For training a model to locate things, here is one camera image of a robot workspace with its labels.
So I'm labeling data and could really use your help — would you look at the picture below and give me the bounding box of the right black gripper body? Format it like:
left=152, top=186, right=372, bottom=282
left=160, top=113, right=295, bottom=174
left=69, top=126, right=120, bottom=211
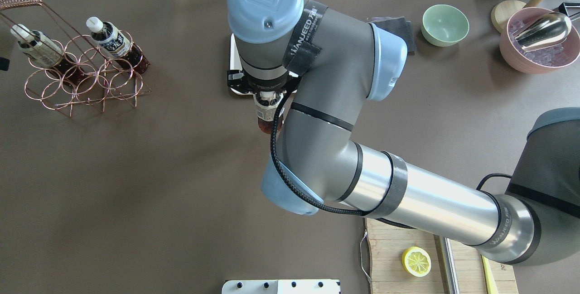
left=227, top=69, right=299, bottom=95

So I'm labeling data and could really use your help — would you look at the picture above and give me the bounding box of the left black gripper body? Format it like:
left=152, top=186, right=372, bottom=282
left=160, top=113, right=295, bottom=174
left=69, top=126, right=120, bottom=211
left=0, top=57, right=9, bottom=71

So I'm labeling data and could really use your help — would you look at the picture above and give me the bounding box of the tea bottle white cap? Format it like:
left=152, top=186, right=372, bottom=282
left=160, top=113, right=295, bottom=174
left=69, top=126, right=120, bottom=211
left=253, top=91, right=283, bottom=135

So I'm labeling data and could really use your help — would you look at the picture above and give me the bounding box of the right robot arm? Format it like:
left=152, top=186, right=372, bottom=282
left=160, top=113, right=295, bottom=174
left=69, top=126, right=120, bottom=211
left=227, top=0, right=579, bottom=265

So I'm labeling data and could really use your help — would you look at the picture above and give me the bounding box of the cream serving tray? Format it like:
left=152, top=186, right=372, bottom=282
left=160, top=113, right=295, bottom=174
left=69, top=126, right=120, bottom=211
left=229, top=34, right=300, bottom=96

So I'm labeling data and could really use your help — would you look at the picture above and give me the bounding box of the outer tea bottle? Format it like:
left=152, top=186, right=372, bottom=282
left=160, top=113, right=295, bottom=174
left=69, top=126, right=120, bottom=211
left=10, top=24, right=85, bottom=86

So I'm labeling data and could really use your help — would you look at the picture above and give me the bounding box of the middle tea bottle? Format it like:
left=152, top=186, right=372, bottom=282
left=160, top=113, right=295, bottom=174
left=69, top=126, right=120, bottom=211
left=86, top=17, right=150, bottom=74

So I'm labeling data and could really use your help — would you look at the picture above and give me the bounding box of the grey folded cloth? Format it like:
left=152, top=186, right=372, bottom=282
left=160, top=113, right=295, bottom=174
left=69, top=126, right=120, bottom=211
left=369, top=17, right=416, bottom=54

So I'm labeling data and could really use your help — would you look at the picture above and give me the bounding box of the green ceramic bowl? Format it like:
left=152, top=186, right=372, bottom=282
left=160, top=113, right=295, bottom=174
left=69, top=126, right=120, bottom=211
left=421, top=4, right=470, bottom=48

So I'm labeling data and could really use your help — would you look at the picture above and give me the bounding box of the bamboo cutting board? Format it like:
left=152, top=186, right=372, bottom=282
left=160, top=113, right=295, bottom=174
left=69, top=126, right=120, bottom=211
left=360, top=217, right=519, bottom=294

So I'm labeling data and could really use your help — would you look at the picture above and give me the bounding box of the half lemon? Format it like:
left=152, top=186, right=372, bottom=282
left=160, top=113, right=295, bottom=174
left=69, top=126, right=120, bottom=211
left=401, top=246, right=432, bottom=277

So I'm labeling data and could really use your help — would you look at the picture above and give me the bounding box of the wooden glass drying stand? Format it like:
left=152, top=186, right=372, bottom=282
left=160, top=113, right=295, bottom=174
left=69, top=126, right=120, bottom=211
left=491, top=0, right=580, bottom=34

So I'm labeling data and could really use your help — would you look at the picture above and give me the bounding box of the steel muddler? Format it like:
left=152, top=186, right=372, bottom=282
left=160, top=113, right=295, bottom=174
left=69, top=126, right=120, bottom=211
left=435, top=236, right=461, bottom=294

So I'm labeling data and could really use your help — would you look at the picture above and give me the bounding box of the pink bowl with ice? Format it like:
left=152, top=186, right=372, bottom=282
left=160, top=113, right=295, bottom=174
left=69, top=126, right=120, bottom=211
left=499, top=7, right=580, bottom=74

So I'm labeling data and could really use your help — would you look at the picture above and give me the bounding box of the steel ice scoop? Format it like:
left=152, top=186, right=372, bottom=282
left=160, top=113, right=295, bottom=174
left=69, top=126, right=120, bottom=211
left=514, top=2, right=579, bottom=53

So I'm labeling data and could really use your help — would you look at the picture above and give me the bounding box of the yellow plastic knife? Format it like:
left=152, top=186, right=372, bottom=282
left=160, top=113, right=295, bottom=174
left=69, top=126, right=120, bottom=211
left=481, top=255, right=499, bottom=294

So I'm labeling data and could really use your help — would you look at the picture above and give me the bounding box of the copper wire bottle rack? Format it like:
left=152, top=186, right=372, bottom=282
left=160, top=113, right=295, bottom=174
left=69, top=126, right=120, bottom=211
left=1, top=0, right=151, bottom=118

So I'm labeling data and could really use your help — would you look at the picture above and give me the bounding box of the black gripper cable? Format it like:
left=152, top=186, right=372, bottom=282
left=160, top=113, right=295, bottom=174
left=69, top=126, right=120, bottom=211
left=270, top=92, right=415, bottom=230

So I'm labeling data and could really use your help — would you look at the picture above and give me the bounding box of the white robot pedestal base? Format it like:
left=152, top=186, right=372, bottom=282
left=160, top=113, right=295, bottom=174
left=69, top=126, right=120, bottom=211
left=221, top=278, right=342, bottom=294

